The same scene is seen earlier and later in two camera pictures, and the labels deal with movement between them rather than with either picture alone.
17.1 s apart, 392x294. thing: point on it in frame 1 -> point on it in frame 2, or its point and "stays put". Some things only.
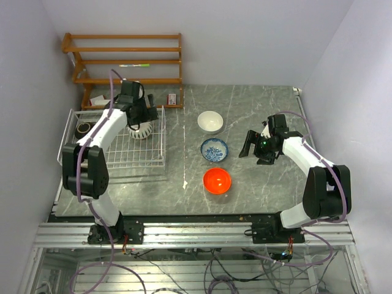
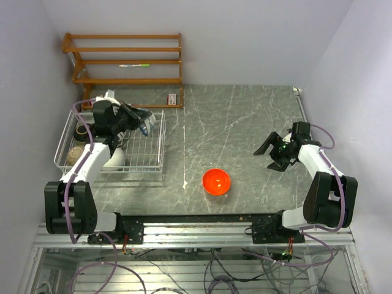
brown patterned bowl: [82, 128] stays put
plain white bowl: [210, 122] -> [116, 162]
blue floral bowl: [214, 150] -> [148, 125]
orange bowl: [217, 180] stays put
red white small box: [171, 99] stays put
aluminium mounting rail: [188, 234] stays put
